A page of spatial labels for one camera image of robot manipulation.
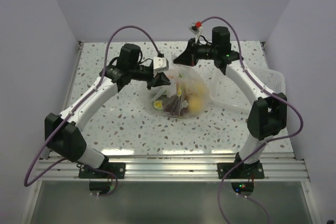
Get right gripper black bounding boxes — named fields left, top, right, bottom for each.
left=174, top=38, right=218, bottom=67

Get red fake grapes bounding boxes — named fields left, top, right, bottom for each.
left=163, top=98, right=181, bottom=116

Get clear printed plastic bag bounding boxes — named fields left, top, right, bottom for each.
left=139, top=54, right=209, bottom=119

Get yellow fake pear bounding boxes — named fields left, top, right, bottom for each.
left=188, top=97, right=204, bottom=114

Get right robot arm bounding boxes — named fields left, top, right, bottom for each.
left=173, top=22, right=287, bottom=178

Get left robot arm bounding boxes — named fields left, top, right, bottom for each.
left=45, top=44, right=170, bottom=178

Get white plastic basket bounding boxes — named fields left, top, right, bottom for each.
left=209, top=63, right=286, bottom=114

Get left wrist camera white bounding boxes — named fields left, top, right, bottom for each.
left=153, top=57, right=169, bottom=73

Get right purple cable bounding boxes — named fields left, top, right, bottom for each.
left=201, top=16, right=305, bottom=224

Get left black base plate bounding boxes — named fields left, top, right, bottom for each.
left=77, top=161, right=126, bottom=179

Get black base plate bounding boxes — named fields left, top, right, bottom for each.
left=77, top=161, right=126, bottom=179
left=217, top=153, right=265, bottom=179

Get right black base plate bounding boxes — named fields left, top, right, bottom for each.
left=217, top=153, right=265, bottom=179

